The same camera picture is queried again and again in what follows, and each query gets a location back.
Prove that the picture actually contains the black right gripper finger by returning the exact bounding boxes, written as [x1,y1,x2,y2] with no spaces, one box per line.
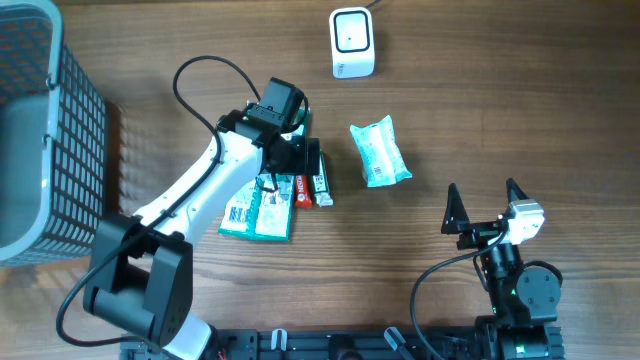
[506,178,529,203]
[441,183,470,234]

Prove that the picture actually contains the green Axe Brand box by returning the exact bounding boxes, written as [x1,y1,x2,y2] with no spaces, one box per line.
[311,153,334,207]

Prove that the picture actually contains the red Nescafe sachet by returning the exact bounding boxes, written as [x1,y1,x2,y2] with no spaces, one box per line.
[294,175,313,208]

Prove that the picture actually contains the green 3M gloves pack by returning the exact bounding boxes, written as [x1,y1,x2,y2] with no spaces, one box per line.
[218,102,312,244]

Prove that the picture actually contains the mint green wipes pack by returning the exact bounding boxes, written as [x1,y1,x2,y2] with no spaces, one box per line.
[349,115,413,188]

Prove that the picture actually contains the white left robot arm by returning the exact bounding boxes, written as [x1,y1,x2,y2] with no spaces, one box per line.
[83,104,320,359]

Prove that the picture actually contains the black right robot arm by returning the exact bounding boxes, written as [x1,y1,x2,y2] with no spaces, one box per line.
[441,179,565,360]

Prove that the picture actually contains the white barcode scanner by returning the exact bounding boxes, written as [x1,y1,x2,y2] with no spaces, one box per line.
[328,7,375,79]

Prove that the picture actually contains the grey plastic mesh basket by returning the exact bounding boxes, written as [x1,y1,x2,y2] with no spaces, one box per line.
[1,0,108,267]

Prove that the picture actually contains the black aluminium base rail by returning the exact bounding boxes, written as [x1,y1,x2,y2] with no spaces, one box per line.
[118,325,566,360]

